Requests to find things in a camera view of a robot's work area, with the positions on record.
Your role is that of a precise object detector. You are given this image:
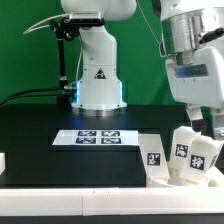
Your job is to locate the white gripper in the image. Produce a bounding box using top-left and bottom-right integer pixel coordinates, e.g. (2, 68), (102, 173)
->
(166, 46), (224, 140)

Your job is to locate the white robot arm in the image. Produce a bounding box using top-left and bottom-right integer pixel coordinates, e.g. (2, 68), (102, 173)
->
(61, 0), (224, 140)

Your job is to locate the white marker tag plate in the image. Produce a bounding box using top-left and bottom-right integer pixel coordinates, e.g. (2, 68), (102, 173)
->
(53, 130), (139, 146)

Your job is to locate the white obstacle fence frame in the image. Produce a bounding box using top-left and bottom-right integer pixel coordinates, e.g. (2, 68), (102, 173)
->
(0, 151), (224, 217)

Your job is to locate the black cable bundle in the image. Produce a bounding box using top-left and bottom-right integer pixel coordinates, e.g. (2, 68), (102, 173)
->
(0, 84), (77, 108)

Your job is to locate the black camera on stand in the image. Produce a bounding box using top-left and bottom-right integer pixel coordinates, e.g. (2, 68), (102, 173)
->
(69, 12), (104, 27)

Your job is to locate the black camera stand pole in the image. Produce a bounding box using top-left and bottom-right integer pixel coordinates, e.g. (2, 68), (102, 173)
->
(50, 19), (80, 106)

